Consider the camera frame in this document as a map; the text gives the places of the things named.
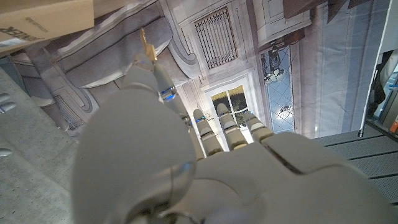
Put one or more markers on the brass key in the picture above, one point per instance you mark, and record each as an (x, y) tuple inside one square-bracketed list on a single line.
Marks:
[(149, 49)]

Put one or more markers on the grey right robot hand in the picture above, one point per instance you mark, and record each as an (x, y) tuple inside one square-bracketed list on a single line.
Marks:
[(6, 104)]

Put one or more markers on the white wall post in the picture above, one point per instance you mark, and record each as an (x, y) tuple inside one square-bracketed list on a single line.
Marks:
[(390, 25)]

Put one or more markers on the brown cardboard box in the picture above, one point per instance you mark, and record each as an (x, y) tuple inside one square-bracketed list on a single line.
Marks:
[(46, 18)]

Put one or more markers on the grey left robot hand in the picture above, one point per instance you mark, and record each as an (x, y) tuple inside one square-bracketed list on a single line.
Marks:
[(233, 186)]

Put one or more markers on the printed living room backdrop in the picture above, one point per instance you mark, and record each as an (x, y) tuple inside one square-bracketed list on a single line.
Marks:
[(217, 46)]

